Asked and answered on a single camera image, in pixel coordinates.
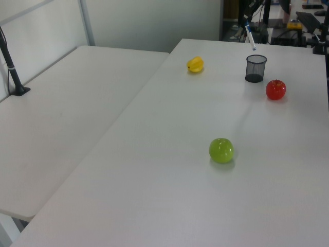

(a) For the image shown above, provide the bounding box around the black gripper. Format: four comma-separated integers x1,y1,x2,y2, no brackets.
242,0,260,24

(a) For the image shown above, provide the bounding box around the white marker pen blue cap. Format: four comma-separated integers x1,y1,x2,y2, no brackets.
244,20,257,52

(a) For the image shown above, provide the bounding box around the black mesh pen cup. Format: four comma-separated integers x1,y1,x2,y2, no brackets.
245,54,268,83

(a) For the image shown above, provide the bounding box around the black equipment box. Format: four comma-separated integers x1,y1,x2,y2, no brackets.
270,27,308,47

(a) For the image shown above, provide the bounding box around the black tilted keyboard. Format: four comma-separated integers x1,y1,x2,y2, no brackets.
295,11,322,34

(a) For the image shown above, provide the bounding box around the yellow starfruit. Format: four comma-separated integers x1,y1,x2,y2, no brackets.
186,56,205,74

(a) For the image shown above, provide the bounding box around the red apple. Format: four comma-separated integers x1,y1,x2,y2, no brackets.
265,79,287,101

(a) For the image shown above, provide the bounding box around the green apple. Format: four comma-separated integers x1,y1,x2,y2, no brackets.
208,137,235,164

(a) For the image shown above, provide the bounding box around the black clamp mount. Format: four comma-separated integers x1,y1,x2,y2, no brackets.
312,22,329,55

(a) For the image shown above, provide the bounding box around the grey aluminium partition post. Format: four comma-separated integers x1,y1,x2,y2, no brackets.
79,0,96,47

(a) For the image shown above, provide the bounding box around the black camera pole with base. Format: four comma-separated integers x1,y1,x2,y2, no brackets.
0,25,31,97

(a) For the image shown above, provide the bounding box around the thin black pole cable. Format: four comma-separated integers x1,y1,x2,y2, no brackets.
0,27,13,95

